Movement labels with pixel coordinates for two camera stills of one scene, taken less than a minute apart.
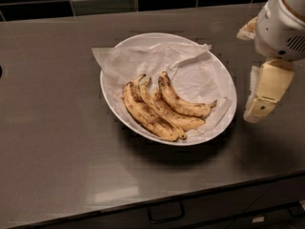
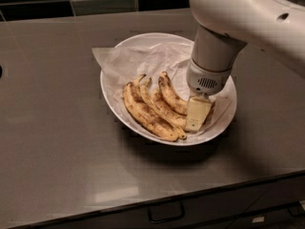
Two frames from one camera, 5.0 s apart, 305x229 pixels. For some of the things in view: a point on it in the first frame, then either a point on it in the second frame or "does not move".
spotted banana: [188, 108] does not move
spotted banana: [138, 108] does not move
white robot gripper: [278, 31] -> [206, 80]
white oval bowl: [172, 89] does not move
